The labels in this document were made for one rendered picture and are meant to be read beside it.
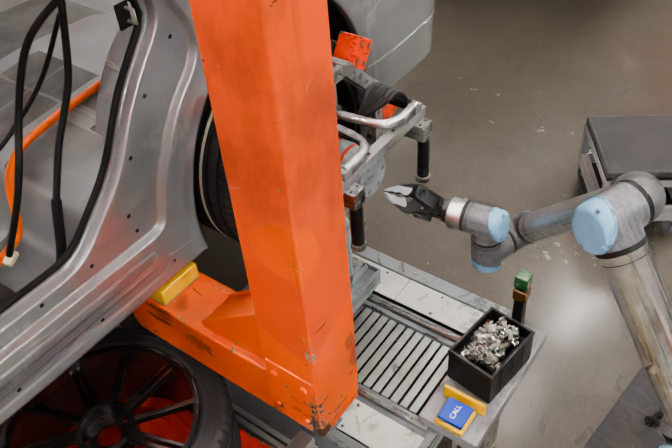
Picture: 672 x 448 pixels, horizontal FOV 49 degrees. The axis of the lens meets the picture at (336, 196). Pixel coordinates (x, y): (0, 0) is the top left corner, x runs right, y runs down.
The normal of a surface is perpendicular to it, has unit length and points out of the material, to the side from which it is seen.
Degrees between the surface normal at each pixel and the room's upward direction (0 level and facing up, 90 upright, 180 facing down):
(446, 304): 0
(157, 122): 90
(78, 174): 7
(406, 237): 0
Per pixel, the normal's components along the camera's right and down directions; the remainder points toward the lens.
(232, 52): -0.58, 0.55
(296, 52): 0.81, 0.33
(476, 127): -0.07, -0.76
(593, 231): -0.88, 0.31
